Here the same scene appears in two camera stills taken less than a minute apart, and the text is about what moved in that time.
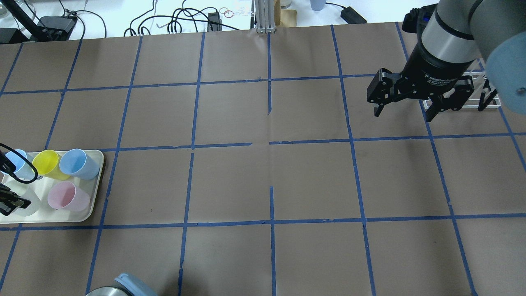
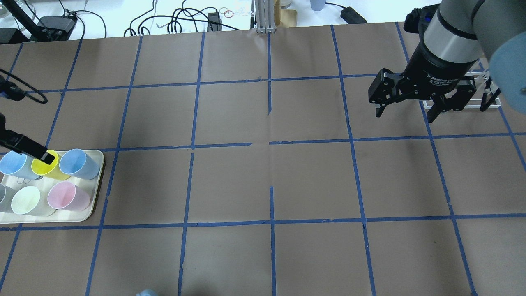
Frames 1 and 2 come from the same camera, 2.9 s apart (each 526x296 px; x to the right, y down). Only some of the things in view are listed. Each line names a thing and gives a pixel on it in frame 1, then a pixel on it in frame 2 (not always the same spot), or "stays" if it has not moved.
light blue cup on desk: x=317 y=5 stays
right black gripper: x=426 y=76 stays
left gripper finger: x=10 y=200 to x=18 y=142
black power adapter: x=352 y=16 stays
